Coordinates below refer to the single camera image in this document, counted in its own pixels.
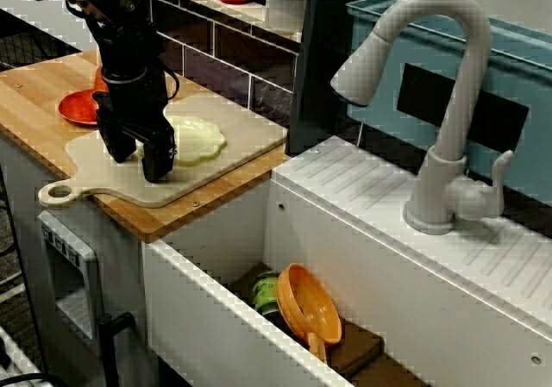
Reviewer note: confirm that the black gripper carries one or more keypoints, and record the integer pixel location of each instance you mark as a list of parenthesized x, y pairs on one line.
[(133, 102)]

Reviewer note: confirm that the pale yellow scalloped plate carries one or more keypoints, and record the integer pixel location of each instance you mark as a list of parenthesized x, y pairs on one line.
[(198, 137)]

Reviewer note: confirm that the red toy sausage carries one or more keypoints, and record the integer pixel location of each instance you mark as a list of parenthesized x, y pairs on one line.
[(101, 81)]

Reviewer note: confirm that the red round plate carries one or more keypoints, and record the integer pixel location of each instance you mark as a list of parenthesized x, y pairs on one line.
[(77, 109)]

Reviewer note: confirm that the dark tile backsplash panel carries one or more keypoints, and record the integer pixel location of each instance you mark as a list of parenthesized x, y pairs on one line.
[(224, 46)]

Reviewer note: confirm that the grey toy dishwasher front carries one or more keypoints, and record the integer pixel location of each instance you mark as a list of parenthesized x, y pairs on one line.
[(88, 283)]

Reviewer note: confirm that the green toy can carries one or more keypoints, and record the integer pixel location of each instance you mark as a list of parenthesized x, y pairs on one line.
[(264, 292)]

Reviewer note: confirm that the white cup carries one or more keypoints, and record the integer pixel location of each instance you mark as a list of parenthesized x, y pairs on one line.
[(284, 3)]

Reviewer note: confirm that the white toy sink unit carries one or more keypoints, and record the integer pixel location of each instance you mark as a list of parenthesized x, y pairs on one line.
[(366, 249)]

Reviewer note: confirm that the grey toy faucet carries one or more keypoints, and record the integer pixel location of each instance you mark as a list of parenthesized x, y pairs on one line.
[(468, 81)]

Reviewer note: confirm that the black tape patch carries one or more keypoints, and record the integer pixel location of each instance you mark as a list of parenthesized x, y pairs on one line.
[(500, 124)]

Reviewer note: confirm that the teal plastic bin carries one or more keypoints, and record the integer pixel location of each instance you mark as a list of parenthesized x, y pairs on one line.
[(517, 85)]

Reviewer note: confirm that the dark vertical post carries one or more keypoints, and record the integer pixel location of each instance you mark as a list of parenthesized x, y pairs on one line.
[(323, 81)]

